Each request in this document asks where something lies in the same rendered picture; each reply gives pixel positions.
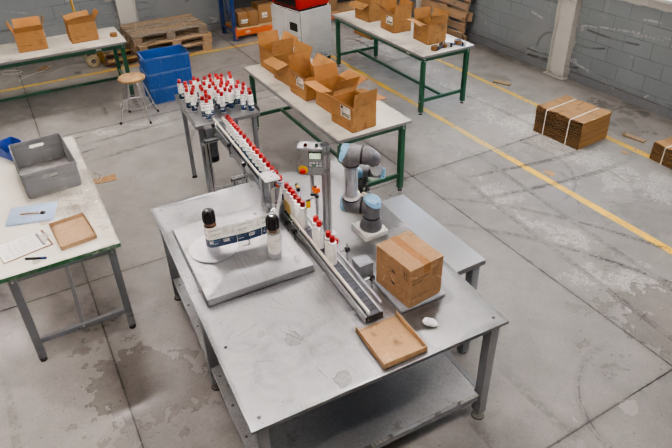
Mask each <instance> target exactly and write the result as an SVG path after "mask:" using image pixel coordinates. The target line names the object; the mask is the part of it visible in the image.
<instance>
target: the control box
mask: <svg viewBox="0 0 672 448"><path fill-rule="evenodd" d="M304 143H307V147H306V148H305V147H303V144H304ZM316 143H317V144H318V146H319V147H318V148H315V147H314V146H315V144H316ZM320 143H322V142H306V141H300V142H299V144H298V147H297V157H298V173H299V174H301V173H300V169H302V168H304V169H305V170H306V173H305V174H303V175H323V176H324V163H323V156H324V154H323V149H322V148H321V147H320ZM308 151H312V152H321V154H322V160H309V158H308ZM308 161H312V162H322V167H323V168H321V167H309V166H308Z"/></svg>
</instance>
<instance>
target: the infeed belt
mask: <svg viewBox="0 0 672 448"><path fill-rule="evenodd" d="M304 231H305V232H306V233H307V234H308V236H309V237H310V238H311V239H312V240H313V237H312V228H311V227H310V226H309V224H308V228H307V229H304ZM300 233H301V234H302V235H303V236H304V238H305V239H306V240H307V241H308V243H309V244H310V245H311V246H312V248H313V249H314V250H315V251H316V253H317V254H318V255H319V256H320V258H321V259H322V260H323V262H324V263H325V264H326V265H327V267H328V268H329V269H330V270H331V272H332V273H333V274H334V275H335V277H336V278H337V279H338V280H339V282H340V283H341V284H342V285H343V287H344V288H345V289H346V290H347V292H348V293H349V294H350V295H351V297H352V298H353V299H354V300H355V302H356V303H357V304H358V306H359V307H360V308H361V309H362V311H363V312H364V313H365V314H366V316H367V317H370V316H373V315H375V314H378V313H380V312H381V311H380V310H379V309H378V307H377V306H376V305H375V304H374V303H373V301H372V300H371V299H370V298H369V297H368V295H367V294H366V293H365V292H364V291H363V289H362V288H361V287H360V286H359V285H358V283H357V282H356V281H355V280H354V279H353V277H352V276H351V275H350V274H349V273H348V271H347V270H346V269H345V268H344V267H343V265H342V264H341V263H340V262H339V261H338V259H337V265H335V266H334V268H335V269H336V270H337V271H338V273H339V274H340V275H341V276H342V278H343V279H344V280H345V281H346V282H347V284H348V285H349V286H350V287H351V289H352V290H353V291H354V292H355V294H356V295H357V296H358V297H359V299H360V300H361V301H362V302H363V303H364V305H365V306H366V307H367V308H368V310H369V311H370V314H369V315H368V314H367V313H366V311H365V310H364V309H363V308H362V306H361V305H360V304H359V303H358V301H357V300H356V299H355V298H354V296H353V295H352V294H351V293H350V291H349V290H348V289H347V288H346V286H345V285H344V284H343V283H342V281H341V280H340V279H339V278H338V276H337V275H336V274H335V273H334V271H333V270H332V269H331V268H330V266H329V265H328V264H327V263H326V261H325V260H324V259H323V258H322V256H321V255H320V254H319V253H318V251H317V250H316V249H315V248H314V246H313V245H312V244H311V243H310V241H309V240H308V239H307V238H306V236H305V235H304V234H303V233H302V231H300Z"/></svg>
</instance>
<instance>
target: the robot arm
mask: <svg viewBox="0 0 672 448"><path fill-rule="evenodd" d="M339 161H340V162H342V166H343V167H344V180H345V191H344V192H343V194H341V197H340V208H341V210H342V211H345V212H351V213H359V214H363V217H362V219H361V221H360V228H361V230H363V231H364V232H367V233H376V232H379V231H380V230H381V229H382V221H381V218H380V214H381V199H380V198H379V197H378V196H377V195H375V194H369V193H371V192H370V184H369V183H367V182H366V180H367V179H368V178H367V177H372V178H379V179H384V178H385V175H386V168H383V167H381V163H380V162H381V156H380V154H379V153H378V152H377V151H376V150H375V149H374V148H372V147H370V146H366V145H358V144H350V143H344V144H342V146H341V150H340V154H339ZM367 165H369V166H367ZM368 186H369V188H368ZM358 191H360V193H361V194H362V192H366V193H367V194H366V195H364V196H360V193H359V192H358Z"/></svg>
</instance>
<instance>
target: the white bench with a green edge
mask: <svg viewBox="0 0 672 448"><path fill-rule="evenodd" d="M63 139H64V141H65V143H66V144H67V146H68V148H69V149H70V151H71V153H72V154H73V156H74V158H75V159H76V162H77V168H78V171H79V173H80V178H81V181H82V184H81V185H80V186H76V187H73V188H70V189H66V190H63V191H59V192H56V193H52V194H49V195H45V196H42V197H39V198H35V199H29V198H28V196H27V194H26V192H25V189H24V187H23V184H22V181H21V179H20V177H19V174H18V172H17V170H16V167H15V164H14V162H13V161H10V160H8V159H5V158H2V157H0V245H2V244H5V243H8V242H11V241H13V240H16V239H19V238H22V237H24V236H27V235H29V234H32V233H35V232H37V231H40V230H43V231H44V232H45V233H47V234H48V235H49V239H50V240H51V241H52V242H53V245H51V246H48V247H46V248H44V249H41V250H39V251H36V252H34V253H31V254H29V255H26V256H24V257H21V258H19V259H16V260H14V261H11V262H9V263H6V264H3V262H2V261H1V259H0V284H2V283H5V282H7V283H8V285H9V287H10V290H11V292H12V295H13V297H14V299H15V302H16V304H17V307H18V309H19V311H20V314H21V316H22V319H23V321H24V323H25V326H26V328H27V331H28V333H29V335H30V338H31V340H32V344H33V345H34V347H35V350H36V352H37V355H38V357H39V360H41V362H45V361H46V360H47V359H48V357H47V353H46V351H45V348H44V346H43V343H44V342H46V341H49V340H52V339H55V338H58V337H61V336H64V335H67V334H70V333H72V332H75V331H78V330H81V329H84V328H86V327H89V326H92V325H95V324H98V323H100V322H103V321H106V320H108V319H111V318H114V317H117V316H119V315H122V314H125V315H126V318H127V322H128V325H129V328H130V329H134V328H135V327H136V322H135V319H134V315H133V312H132V307H131V304H130V301H129V297H128V294H127V290H126V286H125V283H124V279H123V276H122V272H121V268H120V265H119V261H118V258H117V254H116V250H115V249H116V248H117V247H120V246H121V243H120V241H119V238H118V236H117V234H116V232H115V229H114V227H113V225H112V223H111V220H110V218H109V216H108V214H107V211H106V209H105V207H104V204H103V202H102V200H101V198H100V195H99V193H98V191H97V189H96V186H95V184H94V182H93V180H92V177H91V175H90V173H89V171H88V168H87V166H86V164H85V161H84V159H83V157H82V155H81V152H80V150H79V148H78V146H77V143H76V141H75V139H74V137H73V136H68V137H64V138H63ZM54 201H57V202H58V203H57V208H56V212H55V217H54V220H49V221H43V222H36V223H30V224H24V225H17V226H11V227H6V226H5V224H6V221H7V219H8V216H9V213H10V210H11V208H15V207H21V206H28V205H34V204H41V203H47V202H54ZM79 213H84V215H85V216H86V218H87V219H88V221H89V222H90V224H91V226H92V227H93V229H94V231H95V233H96V235H97V238H96V239H94V240H91V241H88V242H86V243H83V244H80V245H77V246H75V247H72V248H69V249H66V250H63V251H62V250H61V248H60V246H59V244H58V242H57V240H56V239H55V237H54V235H53V233H52V231H51V229H50V227H49V225H48V224H49V223H52V222H55V221H58V220H61V219H64V218H67V217H70V216H73V215H76V214H79ZM105 254H108V256H109V259H110V263H111V266H112V270H113V273H114V277H115V280H116V284H117V287H118V291H119V294H120V297H121V301H122V304H123V307H122V308H119V309H117V310H114V311H111V312H108V313H106V314H103V315H100V316H97V317H95V318H92V319H89V320H86V321H85V319H84V316H83V312H82V309H81V306H80V302H79V299H78V296H77V292H76V289H75V286H74V282H73V279H72V275H71V272H70V269H69V266H70V265H73V264H77V263H80V262H83V261H86V260H89V259H93V258H96V257H99V256H102V255H105ZM42 256H47V259H36V260H25V257H42ZM64 267H65V270H66V274H67V277H68V281H69V284H70V288H71V291H72V295H73V298H74V302H75V305H76V308H77V312H78V315H79V319H80V322H81V323H78V324H75V325H72V326H69V327H66V328H63V329H60V330H57V331H55V332H52V333H49V334H46V335H43V336H39V333H38V331H37V328H36V326H35V323H34V321H33V318H32V316H31V314H30V311H29V309H28V306H27V304H26V301H25V299H24V296H23V294H22V291H21V289H20V286H19V284H18V282H19V281H22V280H26V279H29V278H32V277H35V276H38V275H42V274H45V273H48V272H51V271H54V270H58V269H61V268H64Z"/></svg>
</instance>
